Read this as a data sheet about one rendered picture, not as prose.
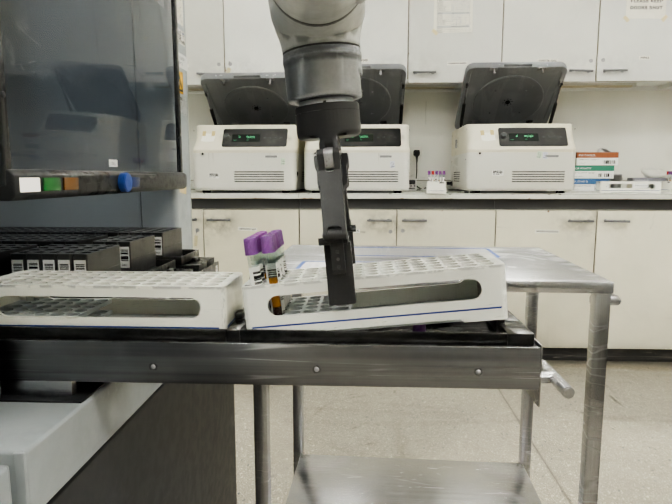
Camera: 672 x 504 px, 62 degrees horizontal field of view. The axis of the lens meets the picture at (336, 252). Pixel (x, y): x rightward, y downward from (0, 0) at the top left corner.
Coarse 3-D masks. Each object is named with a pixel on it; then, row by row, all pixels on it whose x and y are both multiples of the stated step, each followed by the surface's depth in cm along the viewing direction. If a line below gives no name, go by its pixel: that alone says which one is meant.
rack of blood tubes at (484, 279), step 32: (448, 256) 71; (480, 256) 69; (256, 288) 64; (288, 288) 63; (320, 288) 63; (416, 288) 73; (448, 288) 72; (480, 288) 71; (256, 320) 64; (288, 320) 64; (320, 320) 64; (384, 320) 63; (416, 320) 63; (448, 320) 63; (480, 320) 63
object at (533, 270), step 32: (288, 256) 120; (320, 256) 120; (384, 256) 120; (416, 256) 120; (512, 256) 120; (544, 256) 120; (384, 288) 94; (512, 288) 92; (544, 288) 92; (576, 288) 92; (608, 288) 91; (608, 320) 92; (256, 416) 99; (256, 448) 100; (256, 480) 101; (320, 480) 133; (352, 480) 133; (384, 480) 133; (416, 480) 133; (448, 480) 133; (480, 480) 133; (512, 480) 133
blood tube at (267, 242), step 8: (264, 240) 63; (272, 240) 64; (264, 248) 64; (272, 248) 64; (264, 256) 64; (272, 256) 64; (272, 264) 64; (272, 272) 64; (272, 280) 64; (280, 296) 65; (272, 304) 65; (280, 304) 65; (272, 312) 65; (280, 312) 65
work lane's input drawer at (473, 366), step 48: (0, 336) 65; (48, 336) 65; (96, 336) 65; (144, 336) 64; (192, 336) 64; (240, 336) 64; (288, 336) 63; (336, 336) 63; (384, 336) 63; (432, 336) 63; (480, 336) 62; (528, 336) 62; (288, 384) 63; (336, 384) 63; (384, 384) 63; (432, 384) 62; (480, 384) 62; (528, 384) 62
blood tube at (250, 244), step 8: (248, 240) 63; (256, 240) 64; (248, 248) 63; (256, 248) 64; (248, 256) 64; (256, 256) 64; (248, 264) 64; (256, 264) 64; (256, 272) 64; (256, 280) 64
